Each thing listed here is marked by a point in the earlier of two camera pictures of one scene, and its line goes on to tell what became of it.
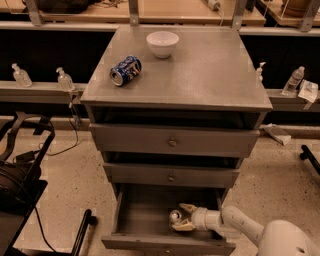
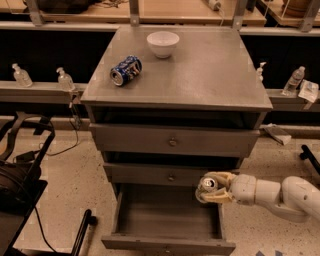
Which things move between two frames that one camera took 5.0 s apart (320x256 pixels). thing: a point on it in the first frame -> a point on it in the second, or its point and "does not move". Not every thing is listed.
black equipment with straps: [21, 182] does not move
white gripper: [199, 217] -> [244, 189]
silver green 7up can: [174, 217] -> [206, 185]
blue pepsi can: [125, 70] does not move
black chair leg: [87, 219] does not move
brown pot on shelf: [294, 8] does not move
